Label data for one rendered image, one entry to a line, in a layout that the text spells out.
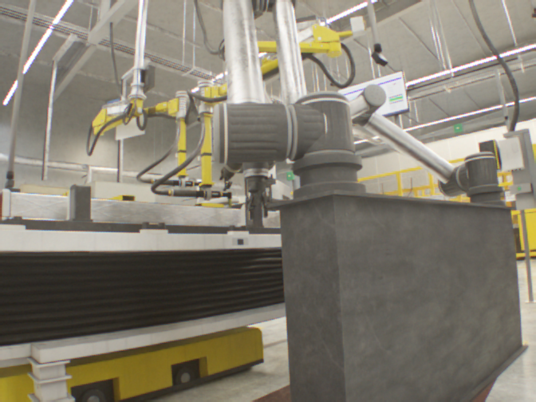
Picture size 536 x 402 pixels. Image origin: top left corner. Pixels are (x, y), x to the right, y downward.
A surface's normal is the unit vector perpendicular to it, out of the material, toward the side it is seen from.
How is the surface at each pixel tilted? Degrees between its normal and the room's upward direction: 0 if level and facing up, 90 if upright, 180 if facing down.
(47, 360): 90
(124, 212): 90
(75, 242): 90
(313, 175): 90
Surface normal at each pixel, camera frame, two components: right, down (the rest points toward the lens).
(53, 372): 0.74, -0.15
